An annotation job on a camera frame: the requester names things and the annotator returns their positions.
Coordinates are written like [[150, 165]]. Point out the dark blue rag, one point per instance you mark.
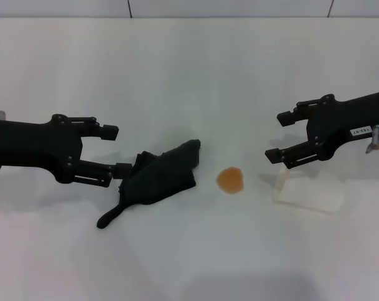
[[161, 175]]

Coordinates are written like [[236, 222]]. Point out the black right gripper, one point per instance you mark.
[[334, 122]]

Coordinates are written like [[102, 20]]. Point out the clear plastic cup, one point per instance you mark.
[[308, 194]]

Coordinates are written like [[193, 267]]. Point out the orange-brown liquid stain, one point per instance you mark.
[[230, 180]]

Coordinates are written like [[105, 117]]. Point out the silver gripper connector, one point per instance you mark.
[[1, 114], [375, 138]]

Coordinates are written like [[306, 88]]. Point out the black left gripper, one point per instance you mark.
[[29, 144]]

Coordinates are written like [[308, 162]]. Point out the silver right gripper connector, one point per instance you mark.
[[375, 138]]

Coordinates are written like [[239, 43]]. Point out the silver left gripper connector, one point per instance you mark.
[[1, 114]]

